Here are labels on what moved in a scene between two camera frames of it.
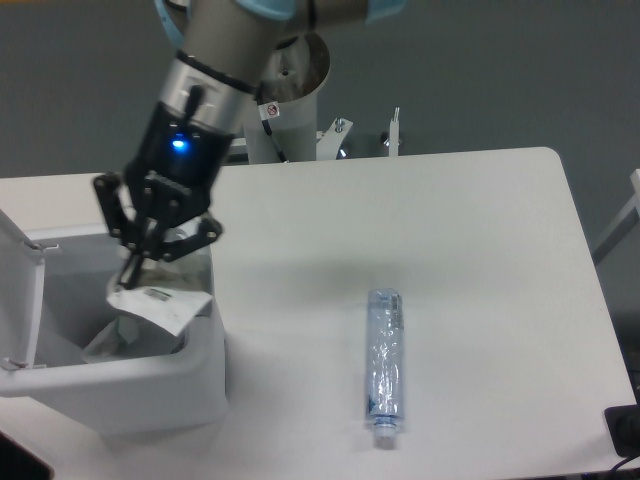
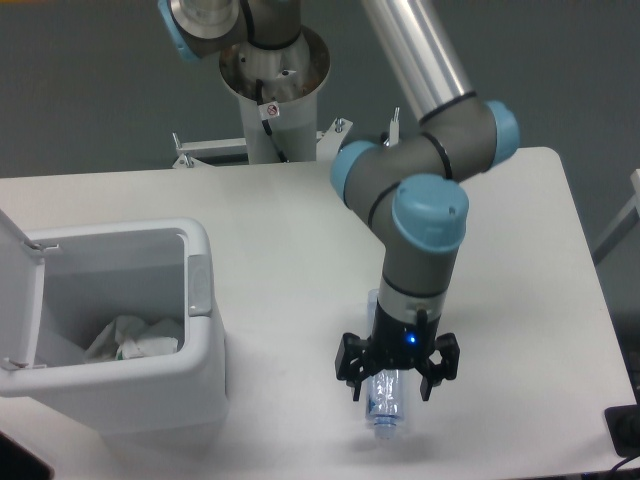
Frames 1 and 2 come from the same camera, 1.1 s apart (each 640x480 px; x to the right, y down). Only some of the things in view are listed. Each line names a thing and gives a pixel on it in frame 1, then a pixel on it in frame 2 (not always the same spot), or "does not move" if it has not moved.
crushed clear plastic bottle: x=385 y=363 does not move
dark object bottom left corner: x=19 y=463 does not move
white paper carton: x=171 y=309 -> x=146 y=347
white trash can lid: x=22 y=284 does not move
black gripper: x=174 y=162 -> x=397 y=344
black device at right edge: x=623 y=422 does not move
